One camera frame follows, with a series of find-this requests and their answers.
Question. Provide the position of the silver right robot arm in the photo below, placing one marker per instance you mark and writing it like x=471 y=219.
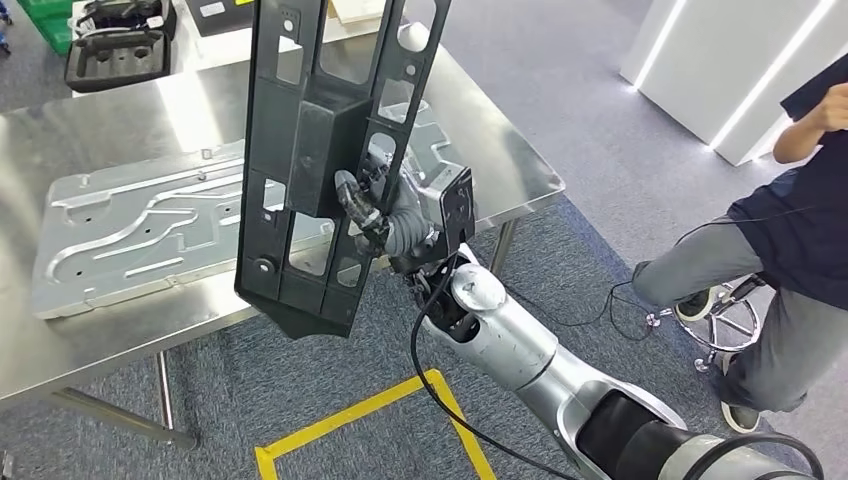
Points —
x=517 y=344

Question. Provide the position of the beige cardboard piece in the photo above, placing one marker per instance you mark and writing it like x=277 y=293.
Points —
x=358 y=10

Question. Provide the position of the person's right hand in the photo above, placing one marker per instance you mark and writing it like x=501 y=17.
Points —
x=831 y=109

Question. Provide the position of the stainless steel workbench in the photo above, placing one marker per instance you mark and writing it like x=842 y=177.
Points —
x=517 y=172

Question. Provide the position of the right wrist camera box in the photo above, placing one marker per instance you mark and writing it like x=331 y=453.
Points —
x=454 y=205

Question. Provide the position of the person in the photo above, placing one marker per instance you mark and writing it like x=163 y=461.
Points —
x=795 y=232

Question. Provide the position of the black plastic plate holder part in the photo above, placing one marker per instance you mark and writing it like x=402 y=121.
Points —
x=311 y=159

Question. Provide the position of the person's right forearm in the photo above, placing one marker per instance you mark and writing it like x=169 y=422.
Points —
x=798 y=139

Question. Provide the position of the yellow floor tape square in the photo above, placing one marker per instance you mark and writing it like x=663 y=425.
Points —
x=344 y=415

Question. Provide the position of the white lit partition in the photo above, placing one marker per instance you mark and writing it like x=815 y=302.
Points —
x=696 y=66

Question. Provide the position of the stamped sheet metal panel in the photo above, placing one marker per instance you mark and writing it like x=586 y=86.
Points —
x=132 y=225

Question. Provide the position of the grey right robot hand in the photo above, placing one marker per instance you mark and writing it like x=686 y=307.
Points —
x=404 y=185

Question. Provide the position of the black box with white label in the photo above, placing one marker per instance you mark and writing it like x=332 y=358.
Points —
x=218 y=23

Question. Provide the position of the black foam tool case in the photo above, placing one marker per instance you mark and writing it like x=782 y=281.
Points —
x=119 y=63

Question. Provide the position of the chrome stool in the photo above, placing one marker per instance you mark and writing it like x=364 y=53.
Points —
x=729 y=324

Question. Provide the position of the green plastic crate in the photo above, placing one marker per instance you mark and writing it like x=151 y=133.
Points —
x=53 y=26

